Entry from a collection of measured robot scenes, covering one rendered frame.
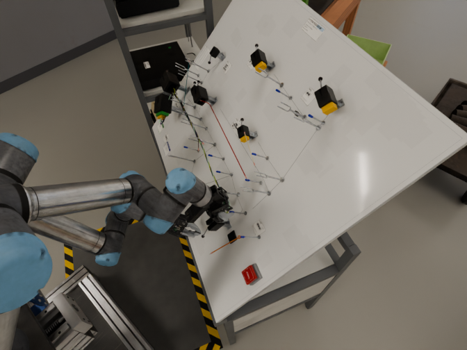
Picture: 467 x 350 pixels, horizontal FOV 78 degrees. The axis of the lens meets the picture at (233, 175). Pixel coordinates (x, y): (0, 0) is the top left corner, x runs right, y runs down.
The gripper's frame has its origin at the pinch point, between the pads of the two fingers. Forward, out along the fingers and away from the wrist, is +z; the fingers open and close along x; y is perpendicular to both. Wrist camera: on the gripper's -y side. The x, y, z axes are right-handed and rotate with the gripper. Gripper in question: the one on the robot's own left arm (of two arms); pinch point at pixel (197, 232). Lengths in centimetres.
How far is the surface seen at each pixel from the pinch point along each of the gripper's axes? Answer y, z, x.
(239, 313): 9.4, 29.3, -24.0
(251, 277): 28.3, 12.4, -4.5
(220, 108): -12, -10, 54
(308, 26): 27, -7, 84
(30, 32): -309, -151, 107
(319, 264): 15, 56, 8
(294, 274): 12.1, 47.5, -0.6
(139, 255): -112, 19, -45
